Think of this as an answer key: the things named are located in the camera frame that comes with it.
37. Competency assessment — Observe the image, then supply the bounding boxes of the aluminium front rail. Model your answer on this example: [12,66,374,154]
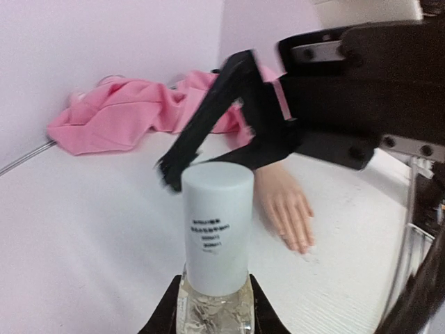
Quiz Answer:
[382,136,444,315]

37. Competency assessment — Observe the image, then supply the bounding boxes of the mannequin hand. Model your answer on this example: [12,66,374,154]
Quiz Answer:
[254,163,315,254]

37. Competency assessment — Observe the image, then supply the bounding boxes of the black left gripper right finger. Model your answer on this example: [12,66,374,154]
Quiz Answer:
[250,274,289,334]

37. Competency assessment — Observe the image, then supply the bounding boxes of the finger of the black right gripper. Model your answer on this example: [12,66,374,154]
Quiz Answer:
[215,70,301,170]
[158,50,256,191]

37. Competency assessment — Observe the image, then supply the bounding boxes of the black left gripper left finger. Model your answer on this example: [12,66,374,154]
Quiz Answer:
[138,275,181,334]

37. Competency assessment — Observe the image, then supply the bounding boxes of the pink sweatshirt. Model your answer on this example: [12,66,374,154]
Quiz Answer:
[47,67,296,156]

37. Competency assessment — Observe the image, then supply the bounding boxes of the clear nail polish bottle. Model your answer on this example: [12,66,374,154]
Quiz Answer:
[176,270,255,334]

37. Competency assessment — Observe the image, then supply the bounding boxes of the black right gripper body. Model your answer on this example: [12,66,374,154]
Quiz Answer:
[277,19,444,170]

